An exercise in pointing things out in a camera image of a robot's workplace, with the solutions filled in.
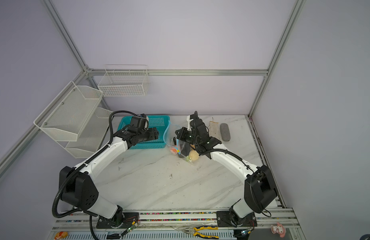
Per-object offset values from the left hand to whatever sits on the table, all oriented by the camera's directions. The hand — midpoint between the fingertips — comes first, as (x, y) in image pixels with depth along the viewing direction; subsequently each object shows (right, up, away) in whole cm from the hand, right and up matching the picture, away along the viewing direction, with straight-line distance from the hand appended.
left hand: (153, 134), depth 85 cm
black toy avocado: (+19, -9, +6) cm, 22 cm away
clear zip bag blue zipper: (+9, -4, +5) cm, 11 cm away
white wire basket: (-21, +35, +10) cm, 42 cm away
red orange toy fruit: (+11, -10, +6) cm, 16 cm away
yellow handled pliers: (+23, -46, -15) cm, 54 cm away
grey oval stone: (+47, +1, +22) cm, 52 cm away
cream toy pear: (+24, -13, +5) cm, 28 cm away
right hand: (+13, +2, -8) cm, 15 cm away
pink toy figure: (+64, -44, -17) cm, 79 cm away
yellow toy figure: (-39, -47, -17) cm, 63 cm away
